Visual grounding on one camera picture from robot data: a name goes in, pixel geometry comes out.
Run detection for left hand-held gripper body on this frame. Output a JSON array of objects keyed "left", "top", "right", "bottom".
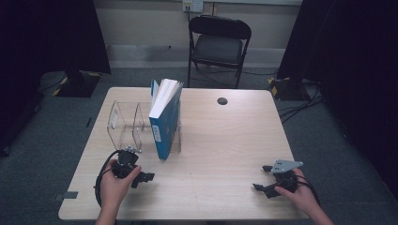
[{"left": 110, "top": 145, "right": 141, "bottom": 179}]

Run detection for black folding chair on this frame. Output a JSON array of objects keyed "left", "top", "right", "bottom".
[{"left": 187, "top": 14, "right": 253, "bottom": 90}]

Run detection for person's left hand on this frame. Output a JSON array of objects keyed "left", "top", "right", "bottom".
[{"left": 99, "top": 160, "right": 143, "bottom": 216}]

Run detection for white wall outlet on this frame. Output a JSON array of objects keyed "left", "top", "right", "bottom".
[{"left": 182, "top": 0, "right": 205, "bottom": 14}]

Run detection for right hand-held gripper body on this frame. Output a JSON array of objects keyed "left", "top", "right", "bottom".
[{"left": 269, "top": 159, "right": 304, "bottom": 193}]

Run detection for clear acrylic book rack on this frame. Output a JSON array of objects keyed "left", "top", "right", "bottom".
[{"left": 106, "top": 99, "right": 183, "bottom": 155}]

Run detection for black floor cables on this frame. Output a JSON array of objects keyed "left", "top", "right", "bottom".
[{"left": 277, "top": 79, "right": 327, "bottom": 125}]

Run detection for blue paperback book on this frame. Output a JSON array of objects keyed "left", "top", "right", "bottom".
[{"left": 148, "top": 78, "right": 185, "bottom": 161}]

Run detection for black curtain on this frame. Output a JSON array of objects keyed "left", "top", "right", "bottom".
[
  {"left": 276, "top": 0, "right": 398, "bottom": 191},
  {"left": 0, "top": 0, "right": 112, "bottom": 158}
]

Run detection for person's right hand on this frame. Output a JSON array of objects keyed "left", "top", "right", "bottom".
[{"left": 274, "top": 169, "right": 322, "bottom": 217}]

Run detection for black stand base yellow tape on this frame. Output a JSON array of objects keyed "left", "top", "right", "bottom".
[
  {"left": 52, "top": 69, "right": 102, "bottom": 98},
  {"left": 268, "top": 76, "right": 307, "bottom": 101}
]

